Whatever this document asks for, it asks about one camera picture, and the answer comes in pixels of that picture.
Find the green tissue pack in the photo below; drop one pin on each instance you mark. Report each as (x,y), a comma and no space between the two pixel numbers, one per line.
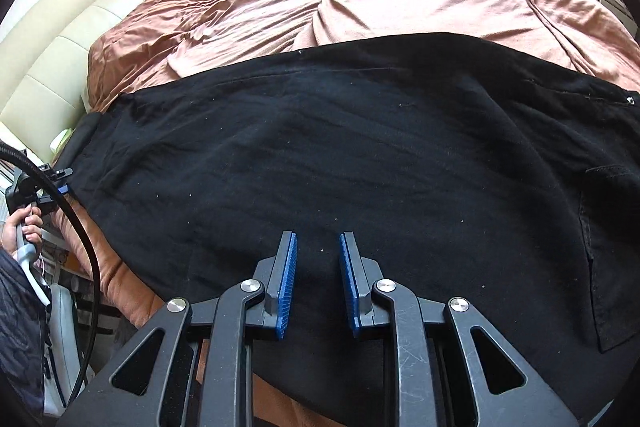
(62,141)

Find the cream padded headboard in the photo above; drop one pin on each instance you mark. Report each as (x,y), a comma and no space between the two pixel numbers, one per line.
(75,32)

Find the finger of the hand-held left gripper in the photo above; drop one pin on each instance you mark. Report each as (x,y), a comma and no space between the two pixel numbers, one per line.
(57,196)
(57,171)

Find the black pants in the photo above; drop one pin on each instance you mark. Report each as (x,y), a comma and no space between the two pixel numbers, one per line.
(350,132)

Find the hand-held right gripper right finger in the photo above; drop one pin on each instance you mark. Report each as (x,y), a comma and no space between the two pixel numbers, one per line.
(350,287)

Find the brown blanket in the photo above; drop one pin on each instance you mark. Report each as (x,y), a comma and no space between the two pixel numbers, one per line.
(400,2)

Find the person's left hand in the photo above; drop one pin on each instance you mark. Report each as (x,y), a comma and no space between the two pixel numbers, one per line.
(27,229)

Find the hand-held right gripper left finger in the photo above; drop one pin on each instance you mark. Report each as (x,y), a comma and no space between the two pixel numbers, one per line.
(287,287)

